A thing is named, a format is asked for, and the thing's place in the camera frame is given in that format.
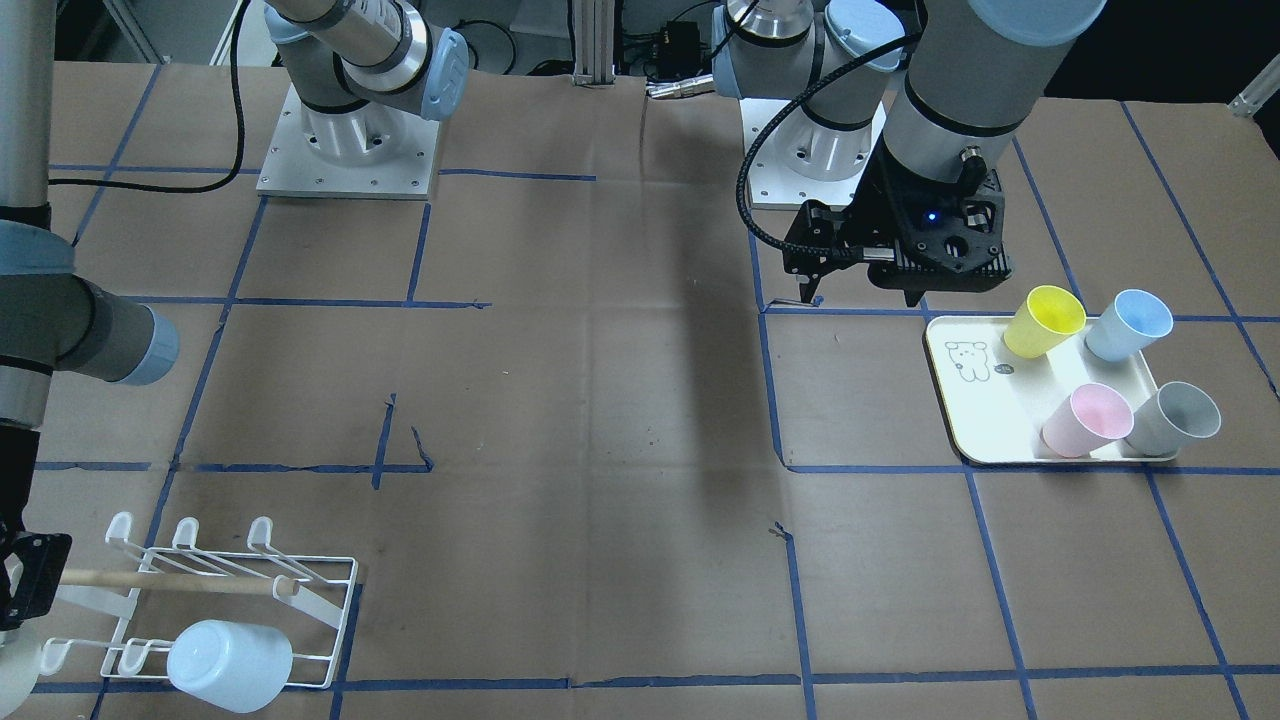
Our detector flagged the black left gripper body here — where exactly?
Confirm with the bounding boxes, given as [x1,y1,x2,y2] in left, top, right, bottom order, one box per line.
[840,150,1012,307]

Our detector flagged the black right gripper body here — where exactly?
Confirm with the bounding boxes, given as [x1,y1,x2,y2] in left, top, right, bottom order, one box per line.
[1,427,73,632]

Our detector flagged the light blue ikea cup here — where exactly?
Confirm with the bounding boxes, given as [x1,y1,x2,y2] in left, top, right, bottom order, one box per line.
[166,619,293,714]

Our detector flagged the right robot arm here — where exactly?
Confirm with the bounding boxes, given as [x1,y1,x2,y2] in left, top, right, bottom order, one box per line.
[1,1,472,633]

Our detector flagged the yellow ikea cup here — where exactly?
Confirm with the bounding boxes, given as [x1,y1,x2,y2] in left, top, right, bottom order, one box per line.
[1004,284,1087,359]

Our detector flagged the blue ikea cup on tray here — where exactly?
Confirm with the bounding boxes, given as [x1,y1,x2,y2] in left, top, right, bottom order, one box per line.
[1084,288,1174,363]

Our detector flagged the pink ikea cup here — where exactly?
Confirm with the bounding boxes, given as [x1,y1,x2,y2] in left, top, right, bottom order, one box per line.
[1039,383,1135,457]

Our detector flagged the grey ikea cup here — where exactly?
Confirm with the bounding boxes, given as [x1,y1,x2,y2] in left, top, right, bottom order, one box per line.
[1125,380,1222,457]

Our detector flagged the cream bunny tray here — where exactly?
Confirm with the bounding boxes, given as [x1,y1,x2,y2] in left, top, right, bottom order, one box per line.
[924,315,1158,465]

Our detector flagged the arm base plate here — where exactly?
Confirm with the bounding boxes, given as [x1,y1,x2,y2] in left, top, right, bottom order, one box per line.
[256,87,442,201]
[748,102,886,210]

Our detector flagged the white wire cup rack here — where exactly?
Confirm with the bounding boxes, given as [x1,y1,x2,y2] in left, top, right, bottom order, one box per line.
[37,511,364,691]

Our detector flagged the aluminium frame post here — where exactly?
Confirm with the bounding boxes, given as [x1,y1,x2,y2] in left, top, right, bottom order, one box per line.
[570,0,622,87]

